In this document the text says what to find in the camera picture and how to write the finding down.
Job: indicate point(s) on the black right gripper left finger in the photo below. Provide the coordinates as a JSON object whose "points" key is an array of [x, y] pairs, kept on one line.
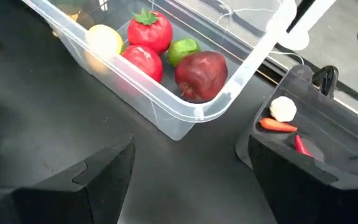
{"points": [[57, 205]]}

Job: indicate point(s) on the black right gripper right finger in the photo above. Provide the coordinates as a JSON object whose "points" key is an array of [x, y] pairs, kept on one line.
{"points": [[306, 199]]}

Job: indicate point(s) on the small red chili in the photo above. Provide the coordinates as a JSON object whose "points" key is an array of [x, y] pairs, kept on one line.
{"points": [[301, 146]]}

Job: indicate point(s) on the white garlic bulb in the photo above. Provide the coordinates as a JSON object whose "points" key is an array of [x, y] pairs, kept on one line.
{"points": [[283, 109]]}

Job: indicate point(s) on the dark red apple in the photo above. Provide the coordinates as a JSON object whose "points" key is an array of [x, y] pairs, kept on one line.
{"points": [[201, 76]]}

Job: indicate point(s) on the red tomato green leaves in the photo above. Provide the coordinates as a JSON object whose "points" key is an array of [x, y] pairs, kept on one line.
{"points": [[149, 31], [143, 62]]}

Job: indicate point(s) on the orange yellow round fruit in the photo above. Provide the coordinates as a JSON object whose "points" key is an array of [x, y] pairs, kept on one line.
{"points": [[104, 40]]}

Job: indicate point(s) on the small orange carrot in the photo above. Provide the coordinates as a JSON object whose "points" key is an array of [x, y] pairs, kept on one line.
{"points": [[278, 125]]}

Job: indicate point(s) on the dark translucent plastic bin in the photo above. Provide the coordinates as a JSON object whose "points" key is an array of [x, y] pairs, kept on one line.
{"points": [[337, 124]]}

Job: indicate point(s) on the black table clamp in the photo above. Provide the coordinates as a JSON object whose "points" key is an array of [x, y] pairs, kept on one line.
{"points": [[333, 76]]}

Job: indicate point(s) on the clear plastic bin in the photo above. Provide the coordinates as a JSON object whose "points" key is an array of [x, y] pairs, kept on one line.
{"points": [[166, 109]]}

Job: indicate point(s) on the white black tower fan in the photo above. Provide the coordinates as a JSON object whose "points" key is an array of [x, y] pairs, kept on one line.
{"points": [[319, 12]]}

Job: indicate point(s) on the green lime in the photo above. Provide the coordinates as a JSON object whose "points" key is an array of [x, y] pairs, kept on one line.
{"points": [[183, 49]]}

